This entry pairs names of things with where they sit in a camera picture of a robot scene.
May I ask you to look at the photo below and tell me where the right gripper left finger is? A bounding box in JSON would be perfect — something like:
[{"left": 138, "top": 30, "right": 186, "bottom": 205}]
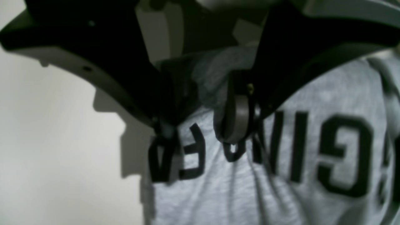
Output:
[{"left": 1, "top": 0, "right": 184, "bottom": 139}]

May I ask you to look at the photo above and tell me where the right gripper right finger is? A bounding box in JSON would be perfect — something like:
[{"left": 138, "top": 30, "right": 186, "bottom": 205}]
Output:
[{"left": 221, "top": 0, "right": 399, "bottom": 144}]

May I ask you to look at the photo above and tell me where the grey T-shirt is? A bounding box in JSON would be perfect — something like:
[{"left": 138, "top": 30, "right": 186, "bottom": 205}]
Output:
[{"left": 142, "top": 47, "right": 399, "bottom": 225}]

